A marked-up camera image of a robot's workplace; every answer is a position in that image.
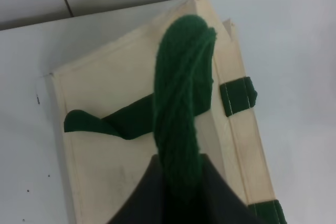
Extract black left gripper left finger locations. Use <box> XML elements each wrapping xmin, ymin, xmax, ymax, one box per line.
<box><xmin>108</xmin><ymin>155</ymin><xmax>166</xmax><ymax>224</ymax></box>

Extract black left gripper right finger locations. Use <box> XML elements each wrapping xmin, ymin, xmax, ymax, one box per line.
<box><xmin>167</xmin><ymin>153</ymin><xmax>272</xmax><ymax>224</ymax></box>

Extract cream linen bag green handles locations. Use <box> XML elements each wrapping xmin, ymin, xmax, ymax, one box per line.
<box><xmin>51</xmin><ymin>0</ymin><xmax>286</xmax><ymax>223</ymax></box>

